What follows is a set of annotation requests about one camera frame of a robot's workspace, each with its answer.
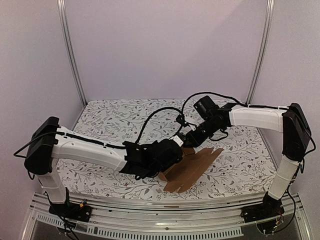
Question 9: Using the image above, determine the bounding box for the brown cardboard box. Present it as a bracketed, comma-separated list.
[157, 147, 224, 194]

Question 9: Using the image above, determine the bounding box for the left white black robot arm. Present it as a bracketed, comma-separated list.
[13, 116, 184, 217]

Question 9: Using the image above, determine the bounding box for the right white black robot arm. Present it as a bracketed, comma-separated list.
[184, 96, 312, 218]

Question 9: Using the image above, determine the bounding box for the floral patterned table mat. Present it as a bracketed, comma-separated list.
[57, 99, 276, 201]

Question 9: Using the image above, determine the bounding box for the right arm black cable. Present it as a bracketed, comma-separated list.
[181, 91, 248, 118]

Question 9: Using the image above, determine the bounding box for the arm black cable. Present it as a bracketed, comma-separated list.
[134, 106, 186, 145]
[181, 91, 248, 118]

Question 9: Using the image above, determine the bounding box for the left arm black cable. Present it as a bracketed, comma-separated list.
[134, 106, 186, 145]

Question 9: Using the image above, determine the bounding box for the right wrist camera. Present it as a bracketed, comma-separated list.
[175, 114, 188, 127]

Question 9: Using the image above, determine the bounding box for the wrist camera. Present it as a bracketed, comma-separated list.
[175, 114, 188, 127]
[171, 135, 184, 147]

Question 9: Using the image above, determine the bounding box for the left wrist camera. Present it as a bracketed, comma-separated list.
[171, 135, 184, 147]

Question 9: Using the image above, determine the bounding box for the aluminium front rail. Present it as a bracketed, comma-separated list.
[28, 192, 305, 238]

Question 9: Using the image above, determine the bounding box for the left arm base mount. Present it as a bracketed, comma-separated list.
[49, 199, 93, 223]

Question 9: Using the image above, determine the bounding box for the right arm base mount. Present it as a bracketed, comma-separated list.
[240, 200, 285, 235]

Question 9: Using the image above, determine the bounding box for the right aluminium frame post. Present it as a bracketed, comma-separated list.
[245, 0, 275, 104]

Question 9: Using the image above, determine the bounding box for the aluminium frame post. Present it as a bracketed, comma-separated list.
[245, 0, 275, 104]
[57, 0, 88, 107]

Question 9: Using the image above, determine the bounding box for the left aluminium frame post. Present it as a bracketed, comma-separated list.
[57, 0, 88, 107]

